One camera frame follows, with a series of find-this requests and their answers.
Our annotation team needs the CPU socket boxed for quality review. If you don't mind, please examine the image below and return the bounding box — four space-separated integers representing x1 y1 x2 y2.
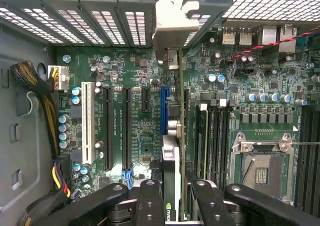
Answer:
231 132 297 204

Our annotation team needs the black RAM slot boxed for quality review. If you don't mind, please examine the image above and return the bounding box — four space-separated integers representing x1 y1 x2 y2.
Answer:
307 105 315 209
208 103 217 187
298 105 308 209
216 98 225 189
223 103 231 187
315 105 320 209

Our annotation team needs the thin metal locking lever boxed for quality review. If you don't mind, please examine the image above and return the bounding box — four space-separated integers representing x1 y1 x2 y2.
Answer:
291 141 320 147

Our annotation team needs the long black expansion slot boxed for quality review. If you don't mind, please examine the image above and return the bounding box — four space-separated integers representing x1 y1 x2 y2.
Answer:
184 88 190 147
103 85 115 172
121 87 134 189

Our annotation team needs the white PCI expansion slot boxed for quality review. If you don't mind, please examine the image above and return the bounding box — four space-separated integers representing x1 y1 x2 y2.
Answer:
81 81 96 165

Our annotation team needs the RAM stick with sticker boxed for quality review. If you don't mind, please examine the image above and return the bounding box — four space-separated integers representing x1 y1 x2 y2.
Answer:
195 104 209 184

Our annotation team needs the open black PC case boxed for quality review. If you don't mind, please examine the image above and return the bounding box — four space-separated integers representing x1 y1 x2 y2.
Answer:
0 0 320 226

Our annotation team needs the short black expansion slot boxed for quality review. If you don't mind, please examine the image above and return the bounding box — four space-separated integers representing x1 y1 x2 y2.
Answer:
141 87 152 113

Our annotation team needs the blue expansion slot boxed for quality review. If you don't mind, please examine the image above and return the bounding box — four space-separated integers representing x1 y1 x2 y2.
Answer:
159 87 172 136

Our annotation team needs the white power connector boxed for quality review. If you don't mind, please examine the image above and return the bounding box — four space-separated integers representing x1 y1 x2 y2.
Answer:
47 65 70 92

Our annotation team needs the green motherboard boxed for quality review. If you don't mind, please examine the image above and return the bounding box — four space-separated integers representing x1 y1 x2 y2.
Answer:
56 45 320 212

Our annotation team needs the silver ethernet port block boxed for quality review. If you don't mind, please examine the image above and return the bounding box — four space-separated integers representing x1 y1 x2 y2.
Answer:
278 24 298 53

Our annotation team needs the silver USB port block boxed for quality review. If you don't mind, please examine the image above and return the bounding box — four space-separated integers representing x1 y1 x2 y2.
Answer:
221 27 237 46
238 27 253 46

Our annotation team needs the plain silver port block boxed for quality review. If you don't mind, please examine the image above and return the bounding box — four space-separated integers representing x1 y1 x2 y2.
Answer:
261 25 278 47

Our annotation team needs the coloured power wire bundle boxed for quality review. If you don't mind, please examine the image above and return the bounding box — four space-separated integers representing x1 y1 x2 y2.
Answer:
16 153 77 226

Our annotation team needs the braided black yellow cable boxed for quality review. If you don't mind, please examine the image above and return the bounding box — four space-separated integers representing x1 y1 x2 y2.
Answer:
9 60 61 159

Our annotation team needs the red black twisted wire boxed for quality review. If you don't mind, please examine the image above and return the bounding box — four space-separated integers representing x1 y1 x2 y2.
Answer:
227 25 320 63

